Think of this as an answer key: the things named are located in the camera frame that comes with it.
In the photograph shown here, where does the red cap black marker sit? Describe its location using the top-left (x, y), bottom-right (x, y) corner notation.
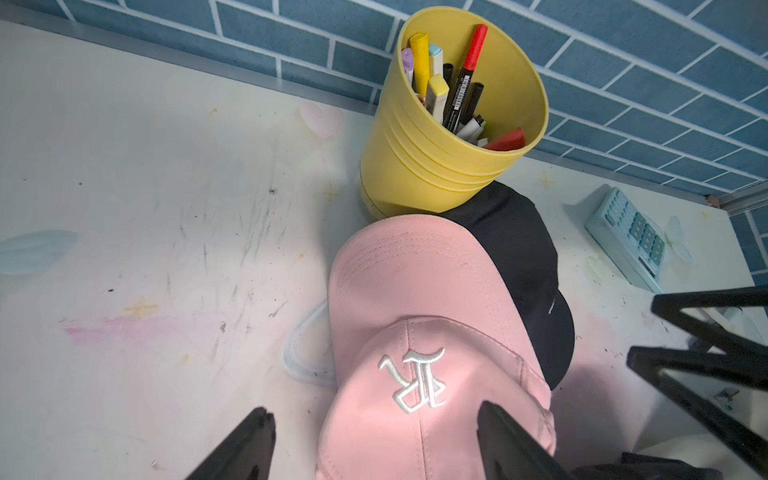
top-left (444, 24), bottom-right (488, 133)

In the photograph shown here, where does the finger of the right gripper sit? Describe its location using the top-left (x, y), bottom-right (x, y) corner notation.
top-left (627, 347), bottom-right (767, 477)
top-left (651, 286), bottom-right (767, 354)

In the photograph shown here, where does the light blue calculator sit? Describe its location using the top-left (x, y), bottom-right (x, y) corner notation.
top-left (585, 188), bottom-right (665, 294)

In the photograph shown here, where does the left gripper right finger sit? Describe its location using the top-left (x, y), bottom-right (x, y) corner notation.
top-left (477, 401), bottom-right (573, 480)

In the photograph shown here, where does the pink baseball cap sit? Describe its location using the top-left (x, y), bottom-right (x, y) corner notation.
top-left (316, 215), bottom-right (556, 479)

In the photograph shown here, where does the yellow highlighter pen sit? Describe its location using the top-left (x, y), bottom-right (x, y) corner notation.
top-left (409, 32), bottom-right (430, 97)

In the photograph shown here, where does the black cap rear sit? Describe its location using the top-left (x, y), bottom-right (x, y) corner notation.
top-left (441, 181), bottom-right (575, 389)

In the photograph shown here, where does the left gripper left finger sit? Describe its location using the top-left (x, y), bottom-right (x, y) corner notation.
top-left (187, 407), bottom-right (276, 480)

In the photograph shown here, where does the yellow pen cup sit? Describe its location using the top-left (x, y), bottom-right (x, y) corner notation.
top-left (360, 25), bottom-right (549, 219)

